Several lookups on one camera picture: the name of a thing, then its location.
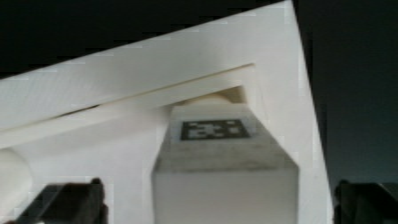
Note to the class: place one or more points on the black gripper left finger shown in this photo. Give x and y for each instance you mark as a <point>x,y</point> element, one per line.
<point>68,204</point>

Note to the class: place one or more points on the white square tabletop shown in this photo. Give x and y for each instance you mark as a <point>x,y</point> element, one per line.
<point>111,150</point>

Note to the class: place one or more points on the white U-shaped obstacle fence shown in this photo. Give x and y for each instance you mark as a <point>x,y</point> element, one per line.
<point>86,91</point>

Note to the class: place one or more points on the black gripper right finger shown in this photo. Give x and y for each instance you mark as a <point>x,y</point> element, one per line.
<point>367,203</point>

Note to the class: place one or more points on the white table leg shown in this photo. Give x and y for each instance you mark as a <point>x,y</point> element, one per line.
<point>225,174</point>

